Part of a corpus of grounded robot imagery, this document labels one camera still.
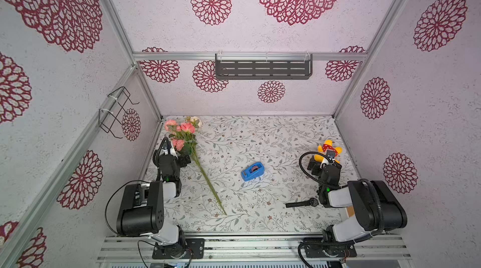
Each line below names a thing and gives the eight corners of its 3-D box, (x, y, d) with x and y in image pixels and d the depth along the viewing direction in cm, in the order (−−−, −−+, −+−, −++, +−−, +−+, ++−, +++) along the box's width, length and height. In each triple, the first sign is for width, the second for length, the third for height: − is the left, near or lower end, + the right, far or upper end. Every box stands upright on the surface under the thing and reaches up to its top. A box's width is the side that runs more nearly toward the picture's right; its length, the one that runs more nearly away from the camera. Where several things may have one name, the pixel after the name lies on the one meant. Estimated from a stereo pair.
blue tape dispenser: (245, 183, 94) (245, 179, 90) (240, 175, 97) (240, 170, 93) (264, 172, 98) (265, 168, 94) (259, 165, 101) (259, 160, 97)
